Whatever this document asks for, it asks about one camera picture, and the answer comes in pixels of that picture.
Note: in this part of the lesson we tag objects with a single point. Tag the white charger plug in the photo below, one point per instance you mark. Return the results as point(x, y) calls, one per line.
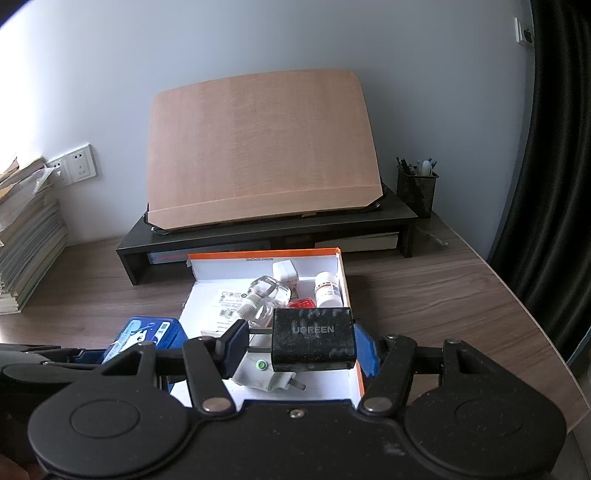
point(285, 272)

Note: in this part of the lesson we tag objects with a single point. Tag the orange cardboard box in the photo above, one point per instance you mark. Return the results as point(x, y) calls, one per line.
point(304, 397)

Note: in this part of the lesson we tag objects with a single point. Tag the black desk riser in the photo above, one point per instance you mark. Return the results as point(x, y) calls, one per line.
point(397, 214)

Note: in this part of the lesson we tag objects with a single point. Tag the white book red print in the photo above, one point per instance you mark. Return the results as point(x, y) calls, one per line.
point(168, 257)

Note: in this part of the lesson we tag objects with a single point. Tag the white pill bottle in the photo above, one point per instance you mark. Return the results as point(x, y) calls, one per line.
point(328, 290)

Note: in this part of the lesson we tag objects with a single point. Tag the black charger plug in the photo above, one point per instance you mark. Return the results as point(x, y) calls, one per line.
point(314, 339)

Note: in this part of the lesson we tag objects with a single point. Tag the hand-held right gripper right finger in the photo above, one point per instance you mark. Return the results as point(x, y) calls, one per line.
point(365, 351)

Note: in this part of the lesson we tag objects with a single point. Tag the black curtain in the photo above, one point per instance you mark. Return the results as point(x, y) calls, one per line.
point(554, 161)

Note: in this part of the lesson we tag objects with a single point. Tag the wooden tilted board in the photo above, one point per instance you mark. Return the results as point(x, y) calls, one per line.
point(263, 147)

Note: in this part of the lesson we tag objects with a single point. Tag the white wall switch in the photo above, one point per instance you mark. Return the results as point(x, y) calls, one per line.
point(524, 31)

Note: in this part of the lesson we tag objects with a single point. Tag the blue tissue pack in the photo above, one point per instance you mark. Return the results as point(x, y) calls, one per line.
point(147, 334)

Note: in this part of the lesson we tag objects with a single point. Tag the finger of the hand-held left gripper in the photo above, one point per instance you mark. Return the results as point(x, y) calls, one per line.
point(46, 374)
point(90, 357)

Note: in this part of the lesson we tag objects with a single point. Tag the clear bottle white cap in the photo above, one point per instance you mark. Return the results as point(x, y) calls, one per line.
point(265, 297)

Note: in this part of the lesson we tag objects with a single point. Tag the white wall socket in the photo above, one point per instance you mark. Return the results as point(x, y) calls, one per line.
point(83, 162)
point(59, 170)

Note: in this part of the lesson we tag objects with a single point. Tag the red playing card box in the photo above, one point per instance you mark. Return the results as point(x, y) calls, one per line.
point(302, 303)

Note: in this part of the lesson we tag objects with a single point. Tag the black mesh pen holder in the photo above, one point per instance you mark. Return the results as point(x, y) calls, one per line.
point(418, 189)

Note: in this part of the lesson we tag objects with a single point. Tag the white heater with green button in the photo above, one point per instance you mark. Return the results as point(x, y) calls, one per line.
point(251, 376)

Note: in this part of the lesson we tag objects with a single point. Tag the white barcode box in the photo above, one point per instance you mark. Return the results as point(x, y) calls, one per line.
point(226, 307)

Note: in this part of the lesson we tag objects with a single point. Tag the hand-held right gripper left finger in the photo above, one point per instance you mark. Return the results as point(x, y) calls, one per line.
point(235, 346)

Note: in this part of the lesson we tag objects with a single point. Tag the stack of books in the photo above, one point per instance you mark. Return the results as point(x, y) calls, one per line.
point(27, 240)

